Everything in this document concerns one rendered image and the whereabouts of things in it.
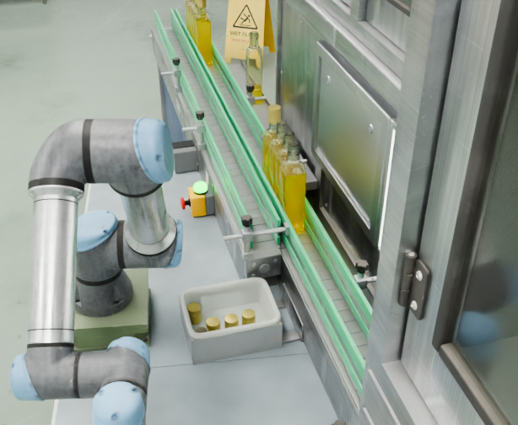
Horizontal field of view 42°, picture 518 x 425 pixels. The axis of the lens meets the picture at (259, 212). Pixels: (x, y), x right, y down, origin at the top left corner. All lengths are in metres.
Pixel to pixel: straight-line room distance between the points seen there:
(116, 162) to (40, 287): 0.24
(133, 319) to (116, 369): 0.55
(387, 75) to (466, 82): 0.95
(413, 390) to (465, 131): 0.29
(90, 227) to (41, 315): 0.46
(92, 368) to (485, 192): 0.78
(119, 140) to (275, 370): 0.71
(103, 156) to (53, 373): 0.37
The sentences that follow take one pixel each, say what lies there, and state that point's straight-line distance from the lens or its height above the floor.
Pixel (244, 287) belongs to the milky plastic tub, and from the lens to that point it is 1.74.
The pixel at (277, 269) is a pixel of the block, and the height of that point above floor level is 0.84.
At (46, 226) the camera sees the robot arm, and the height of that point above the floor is 1.29.
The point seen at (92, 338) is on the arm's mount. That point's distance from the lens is 1.70.
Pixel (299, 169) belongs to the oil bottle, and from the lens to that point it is 1.71.
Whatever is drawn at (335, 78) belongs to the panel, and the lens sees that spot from 1.75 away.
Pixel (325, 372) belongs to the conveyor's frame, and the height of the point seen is 0.81.
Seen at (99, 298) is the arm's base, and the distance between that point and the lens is 1.66.
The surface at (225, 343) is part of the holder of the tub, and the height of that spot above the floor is 0.80.
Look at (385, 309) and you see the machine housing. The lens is 0.69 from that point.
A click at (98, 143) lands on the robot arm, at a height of 1.40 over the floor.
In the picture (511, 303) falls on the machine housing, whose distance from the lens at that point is 0.53.
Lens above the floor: 1.96
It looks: 35 degrees down
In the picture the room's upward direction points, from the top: straight up
